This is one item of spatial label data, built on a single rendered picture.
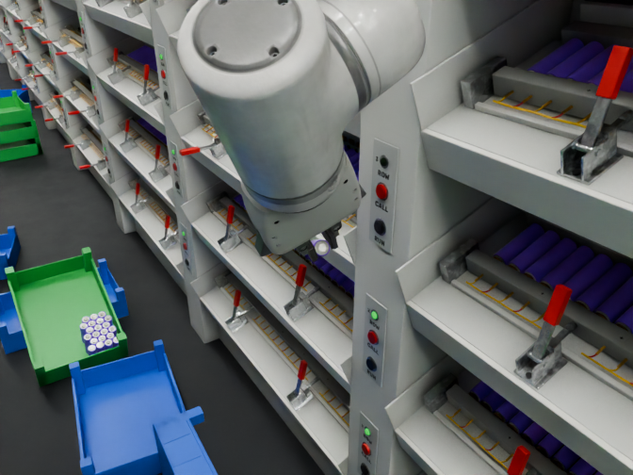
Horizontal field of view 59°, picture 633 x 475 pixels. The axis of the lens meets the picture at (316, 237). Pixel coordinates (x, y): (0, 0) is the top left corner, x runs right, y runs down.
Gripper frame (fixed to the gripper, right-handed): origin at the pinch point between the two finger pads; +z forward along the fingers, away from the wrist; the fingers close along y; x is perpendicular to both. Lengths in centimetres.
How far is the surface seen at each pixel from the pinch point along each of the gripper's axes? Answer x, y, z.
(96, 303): -46, 49, 77
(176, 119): -52, 7, 37
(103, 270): -61, 48, 90
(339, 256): -1.5, -2.5, 13.7
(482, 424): 24.7, -6.2, 16.9
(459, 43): -4.5, -19.7, -12.0
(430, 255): 7.1, -9.8, 4.1
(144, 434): -6, 45, 61
